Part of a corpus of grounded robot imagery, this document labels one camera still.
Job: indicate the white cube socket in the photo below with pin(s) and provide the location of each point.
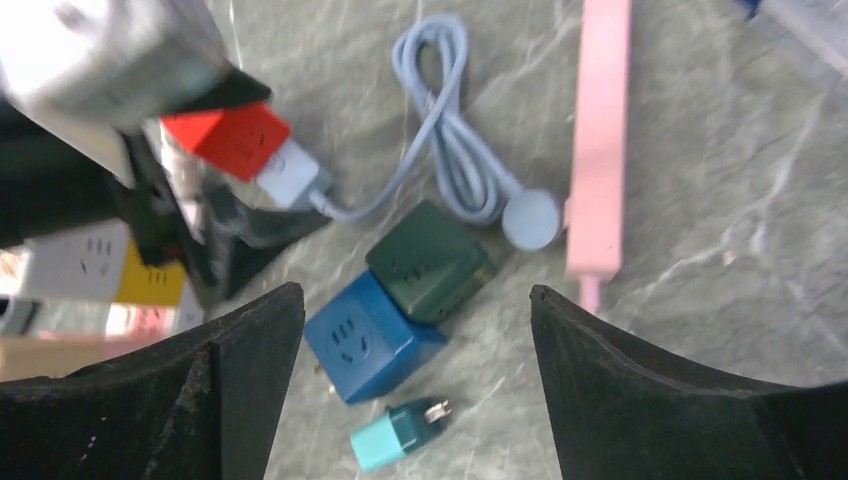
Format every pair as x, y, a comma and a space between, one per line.
85, 264

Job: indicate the tan cube socket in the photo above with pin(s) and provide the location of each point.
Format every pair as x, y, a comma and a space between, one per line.
51, 356

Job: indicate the pink cube socket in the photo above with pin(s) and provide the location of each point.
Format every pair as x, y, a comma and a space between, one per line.
128, 328

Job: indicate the white power strip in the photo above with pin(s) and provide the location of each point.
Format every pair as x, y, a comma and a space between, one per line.
189, 313

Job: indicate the light blue power strip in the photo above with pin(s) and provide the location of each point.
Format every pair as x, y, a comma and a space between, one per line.
291, 176

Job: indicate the yellow cube socket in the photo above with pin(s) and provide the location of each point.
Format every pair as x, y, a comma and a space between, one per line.
149, 286

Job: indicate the pink power strip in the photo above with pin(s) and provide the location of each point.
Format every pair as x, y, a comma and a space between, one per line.
596, 204

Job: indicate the red cube socket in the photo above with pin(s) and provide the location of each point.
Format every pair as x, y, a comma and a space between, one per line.
237, 141

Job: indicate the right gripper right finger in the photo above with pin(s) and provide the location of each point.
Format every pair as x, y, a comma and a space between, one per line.
623, 408

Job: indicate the blue cube adapter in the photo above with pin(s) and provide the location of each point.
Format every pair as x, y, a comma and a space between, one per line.
365, 344

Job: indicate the teal plug adapter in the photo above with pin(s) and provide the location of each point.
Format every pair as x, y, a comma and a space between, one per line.
399, 431

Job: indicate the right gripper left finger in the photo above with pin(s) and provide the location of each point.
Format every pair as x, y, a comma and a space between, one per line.
203, 404

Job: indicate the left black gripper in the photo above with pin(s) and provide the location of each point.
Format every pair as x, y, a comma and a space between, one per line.
49, 188

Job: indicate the green cube adapter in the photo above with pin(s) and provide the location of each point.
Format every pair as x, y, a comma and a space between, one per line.
429, 265

